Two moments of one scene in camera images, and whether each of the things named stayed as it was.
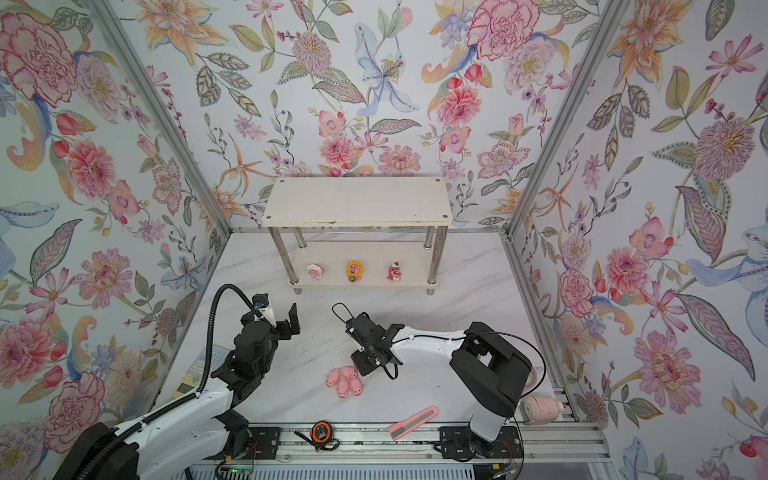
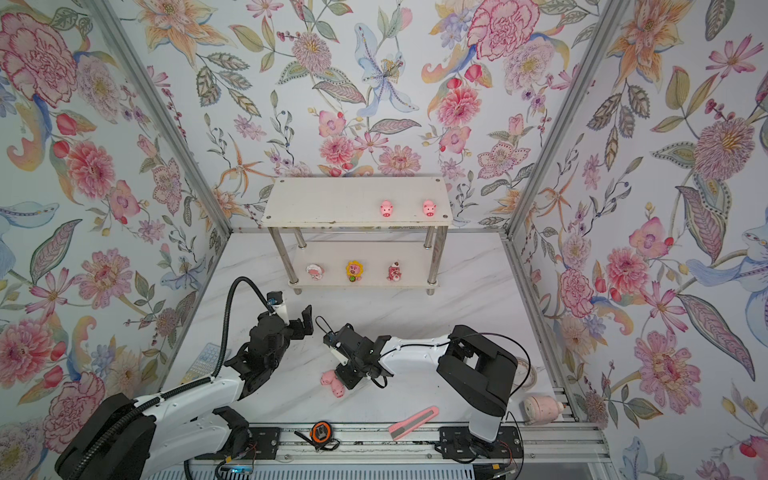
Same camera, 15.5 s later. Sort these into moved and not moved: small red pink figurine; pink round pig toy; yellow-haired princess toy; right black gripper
Moved: right black gripper
Not moved: pink round pig toy; small red pink figurine; yellow-haired princess toy
